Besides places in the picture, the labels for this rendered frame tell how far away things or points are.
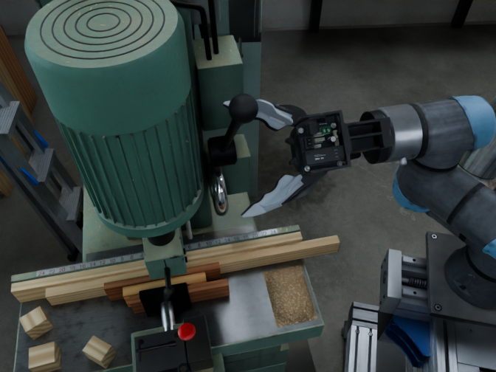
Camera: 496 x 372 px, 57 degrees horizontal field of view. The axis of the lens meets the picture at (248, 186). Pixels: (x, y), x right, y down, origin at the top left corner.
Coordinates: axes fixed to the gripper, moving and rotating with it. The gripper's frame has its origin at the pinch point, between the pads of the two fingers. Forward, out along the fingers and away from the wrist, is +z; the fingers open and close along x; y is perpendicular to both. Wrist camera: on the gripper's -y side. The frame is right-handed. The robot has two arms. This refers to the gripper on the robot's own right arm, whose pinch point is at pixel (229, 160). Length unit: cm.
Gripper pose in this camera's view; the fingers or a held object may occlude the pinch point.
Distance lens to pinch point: 61.1
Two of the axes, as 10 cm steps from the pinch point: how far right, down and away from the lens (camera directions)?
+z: -9.8, 1.6, -1.3
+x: 1.6, 9.9, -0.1
